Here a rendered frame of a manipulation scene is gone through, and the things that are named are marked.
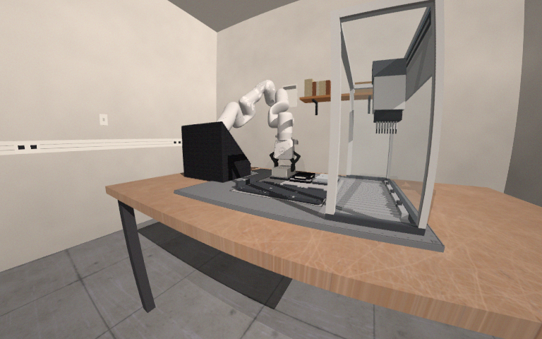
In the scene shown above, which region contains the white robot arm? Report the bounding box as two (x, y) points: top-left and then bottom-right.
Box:
(216, 80), (299, 145)

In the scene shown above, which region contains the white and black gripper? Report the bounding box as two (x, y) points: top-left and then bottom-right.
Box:
(270, 139), (301, 172)

